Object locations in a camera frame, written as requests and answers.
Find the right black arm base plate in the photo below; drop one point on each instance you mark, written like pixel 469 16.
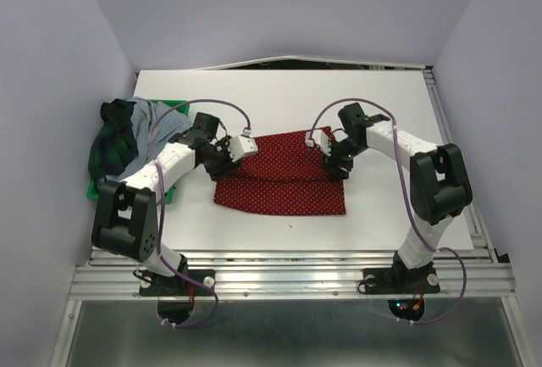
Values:
pixel 395 281

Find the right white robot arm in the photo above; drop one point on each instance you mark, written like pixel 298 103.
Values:
pixel 434 184

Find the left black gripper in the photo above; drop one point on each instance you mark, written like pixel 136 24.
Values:
pixel 228 167

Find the red polka dot skirt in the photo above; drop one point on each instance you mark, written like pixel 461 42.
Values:
pixel 283 179

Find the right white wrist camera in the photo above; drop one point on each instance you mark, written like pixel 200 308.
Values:
pixel 318 139

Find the dark green plaid skirt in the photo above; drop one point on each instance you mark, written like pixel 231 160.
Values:
pixel 114 146

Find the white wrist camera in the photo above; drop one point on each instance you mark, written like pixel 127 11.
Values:
pixel 318 139
pixel 242 146

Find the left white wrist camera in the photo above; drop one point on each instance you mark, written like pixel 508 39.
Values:
pixel 242 146

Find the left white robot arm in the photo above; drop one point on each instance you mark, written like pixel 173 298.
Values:
pixel 126 220

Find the aluminium rail frame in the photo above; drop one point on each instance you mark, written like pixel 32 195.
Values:
pixel 287 291

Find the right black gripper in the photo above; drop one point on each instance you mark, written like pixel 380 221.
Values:
pixel 329 165

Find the green plastic bin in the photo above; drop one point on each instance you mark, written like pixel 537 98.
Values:
pixel 95 193

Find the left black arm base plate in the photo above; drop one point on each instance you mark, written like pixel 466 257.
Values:
pixel 154 285

